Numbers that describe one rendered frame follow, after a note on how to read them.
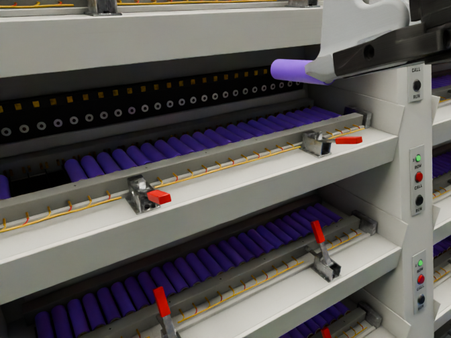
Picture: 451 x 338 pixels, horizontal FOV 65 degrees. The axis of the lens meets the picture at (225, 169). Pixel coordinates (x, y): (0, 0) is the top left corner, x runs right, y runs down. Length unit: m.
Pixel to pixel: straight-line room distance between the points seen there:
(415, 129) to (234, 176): 0.35
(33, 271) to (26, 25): 0.22
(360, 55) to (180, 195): 0.27
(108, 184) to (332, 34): 0.28
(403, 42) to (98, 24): 0.27
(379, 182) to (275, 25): 0.35
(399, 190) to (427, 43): 0.49
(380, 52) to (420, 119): 0.49
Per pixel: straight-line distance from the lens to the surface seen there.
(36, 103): 0.52
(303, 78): 0.31
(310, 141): 0.53
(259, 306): 0.55
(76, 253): 0.39
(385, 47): 0.21
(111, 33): 0.38
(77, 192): 0.42
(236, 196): 0.44
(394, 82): 0.64
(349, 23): 0.25
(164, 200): 0.33
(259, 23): 0.46
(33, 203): 0.42
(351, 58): 0.23
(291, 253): 0.61
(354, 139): 0.48
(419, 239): 0.75
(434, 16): 0.21
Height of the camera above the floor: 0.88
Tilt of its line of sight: 14 degrees down
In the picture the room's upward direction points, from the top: 9 degrees counter-clockwise
